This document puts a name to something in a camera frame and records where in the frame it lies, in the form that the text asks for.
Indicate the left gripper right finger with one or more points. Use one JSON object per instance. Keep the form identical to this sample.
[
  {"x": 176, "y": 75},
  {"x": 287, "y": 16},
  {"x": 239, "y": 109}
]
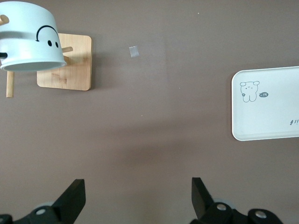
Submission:
[{"x": 203, "y": 205}]

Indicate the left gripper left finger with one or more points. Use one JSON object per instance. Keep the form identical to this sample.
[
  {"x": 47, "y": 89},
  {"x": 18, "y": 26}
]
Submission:
[{"x": 70, "y": 205}]

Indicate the white smiley face cup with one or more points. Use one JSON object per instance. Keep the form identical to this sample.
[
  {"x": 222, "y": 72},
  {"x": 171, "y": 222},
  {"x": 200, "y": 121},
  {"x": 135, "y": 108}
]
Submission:
[{"x": 28, "y": 28}]

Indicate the cream rabbit print tray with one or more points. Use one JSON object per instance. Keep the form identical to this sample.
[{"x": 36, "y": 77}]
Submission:
[{"x": 268, "y": 105}]

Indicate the wooden cup stand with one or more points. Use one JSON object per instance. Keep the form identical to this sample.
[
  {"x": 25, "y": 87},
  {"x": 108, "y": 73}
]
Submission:
[{"x": 74, "y": 70}]

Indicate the clear tape piece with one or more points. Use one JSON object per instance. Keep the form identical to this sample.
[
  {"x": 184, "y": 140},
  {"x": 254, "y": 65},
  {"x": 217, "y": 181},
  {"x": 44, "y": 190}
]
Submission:
[{"x": 134, "y": 52}]

